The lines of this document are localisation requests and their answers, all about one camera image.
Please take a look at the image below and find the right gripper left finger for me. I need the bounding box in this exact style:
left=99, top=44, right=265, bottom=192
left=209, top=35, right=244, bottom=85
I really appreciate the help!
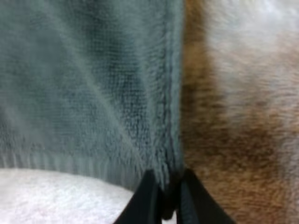
left=119, top=169, right=162, bottom=224

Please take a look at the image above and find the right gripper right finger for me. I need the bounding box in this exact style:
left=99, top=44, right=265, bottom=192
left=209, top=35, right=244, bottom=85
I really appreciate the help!
left=175, top=168, right=235, bottom=224

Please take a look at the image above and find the grey-green towel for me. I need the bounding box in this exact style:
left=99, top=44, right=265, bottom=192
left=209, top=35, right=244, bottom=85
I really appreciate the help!
left=0, top=0, right=187, bottom=220

